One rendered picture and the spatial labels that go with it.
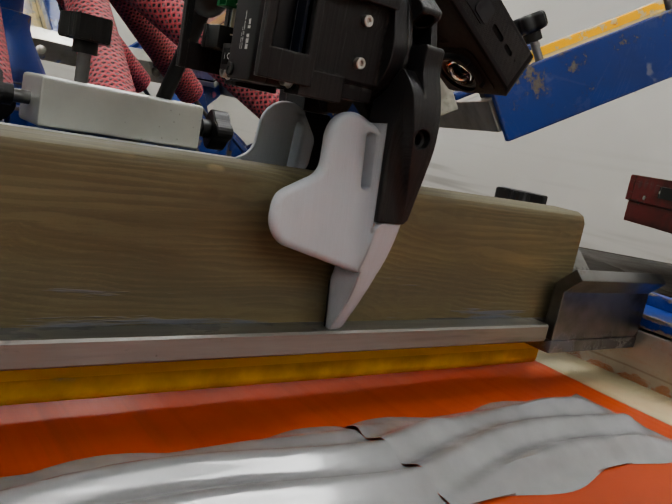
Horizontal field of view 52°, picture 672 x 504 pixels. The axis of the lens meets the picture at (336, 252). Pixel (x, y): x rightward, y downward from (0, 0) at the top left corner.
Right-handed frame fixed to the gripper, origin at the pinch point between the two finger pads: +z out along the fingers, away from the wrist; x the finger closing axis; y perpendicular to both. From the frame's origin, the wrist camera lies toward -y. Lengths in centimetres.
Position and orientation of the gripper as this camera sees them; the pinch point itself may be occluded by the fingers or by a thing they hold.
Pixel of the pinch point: (321, 285)
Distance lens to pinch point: 32.5
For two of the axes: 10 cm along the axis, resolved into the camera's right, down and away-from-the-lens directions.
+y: -7.9, -0.3, -6.1
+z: -1.8, 9.7, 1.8
